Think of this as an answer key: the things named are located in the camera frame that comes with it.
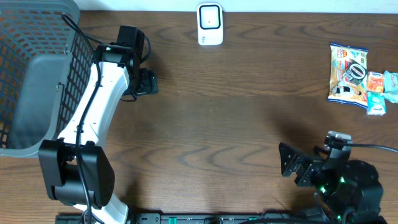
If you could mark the dark green round-label packet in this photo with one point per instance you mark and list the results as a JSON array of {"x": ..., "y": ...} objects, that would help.
[{"x": 354, "y": 72}]

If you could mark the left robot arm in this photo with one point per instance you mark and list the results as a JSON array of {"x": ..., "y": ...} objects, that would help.
[{"x": 75, "y": 168}]

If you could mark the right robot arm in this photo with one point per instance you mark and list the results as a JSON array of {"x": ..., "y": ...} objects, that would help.
[{"x": 350, "y": 189}]

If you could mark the white barcode scanner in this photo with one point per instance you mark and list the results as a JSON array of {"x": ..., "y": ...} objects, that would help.
[{"x": 210, "y": 24}]

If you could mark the grey plastic mesh basket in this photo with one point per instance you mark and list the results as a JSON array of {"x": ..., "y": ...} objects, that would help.
[{"x": 45, "y": 69}]

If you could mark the orange small packet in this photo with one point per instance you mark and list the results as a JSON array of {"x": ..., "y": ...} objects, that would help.
[{"x": 375, "y": 82}]

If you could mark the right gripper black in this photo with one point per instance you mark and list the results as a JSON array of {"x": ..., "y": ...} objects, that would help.
[{"x": 297, "y": 157}]

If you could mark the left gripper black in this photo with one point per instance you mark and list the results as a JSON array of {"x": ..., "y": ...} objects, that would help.
[{"x": 148, "y": 83}]

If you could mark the large yellow snack bag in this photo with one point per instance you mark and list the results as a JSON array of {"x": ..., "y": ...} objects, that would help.
[{"x": 341, "y": 91}]

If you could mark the light blue small packet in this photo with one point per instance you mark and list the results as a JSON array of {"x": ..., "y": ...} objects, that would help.
[{"x": 390, "y": 87}]

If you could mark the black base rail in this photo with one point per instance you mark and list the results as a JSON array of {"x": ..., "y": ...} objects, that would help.
[{"x": 155, "y": 218}]

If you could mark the green white packet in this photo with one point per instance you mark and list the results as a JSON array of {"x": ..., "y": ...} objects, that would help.
[{"x": 376, "y": 104}]

